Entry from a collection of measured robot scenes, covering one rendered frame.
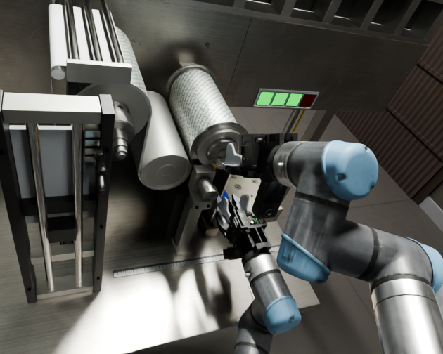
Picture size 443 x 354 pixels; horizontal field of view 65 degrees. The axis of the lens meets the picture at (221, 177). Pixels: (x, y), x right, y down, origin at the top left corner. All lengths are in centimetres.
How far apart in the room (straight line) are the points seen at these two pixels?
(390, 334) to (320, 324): 175
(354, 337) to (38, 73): 202
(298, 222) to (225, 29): 69
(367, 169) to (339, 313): 189
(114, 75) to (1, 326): 60
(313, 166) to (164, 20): 64
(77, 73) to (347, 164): 43
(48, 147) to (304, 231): 41
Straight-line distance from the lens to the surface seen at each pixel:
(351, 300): 242
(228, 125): 79
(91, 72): 62
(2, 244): 106
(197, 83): 92
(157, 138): 84
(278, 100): 126
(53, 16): 80
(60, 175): 66
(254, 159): 63
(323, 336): 220
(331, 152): 47
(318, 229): 47
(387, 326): 49
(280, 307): 75
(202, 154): 81
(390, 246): 52
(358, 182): 47
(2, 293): 98
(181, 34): 102
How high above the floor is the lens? 176
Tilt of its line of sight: 42 degrees down
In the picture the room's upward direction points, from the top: 21 degrees clockwise
